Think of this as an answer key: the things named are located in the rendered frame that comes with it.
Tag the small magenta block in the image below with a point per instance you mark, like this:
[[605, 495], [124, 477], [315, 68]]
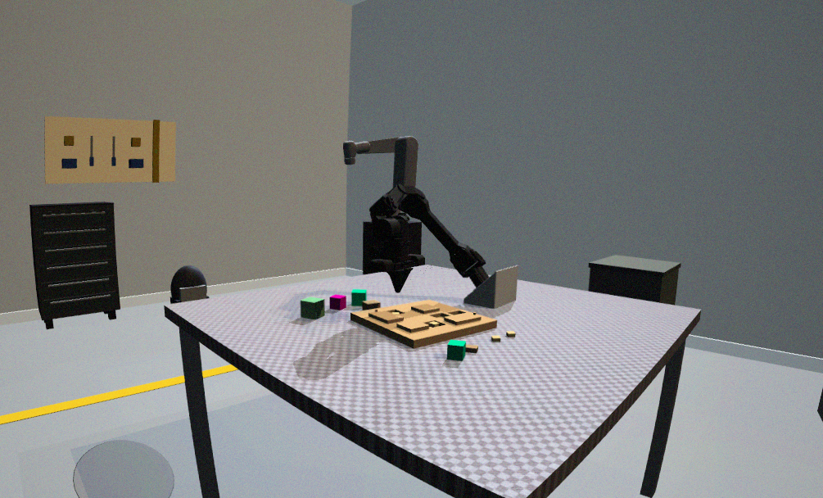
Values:
[[337, 302]]

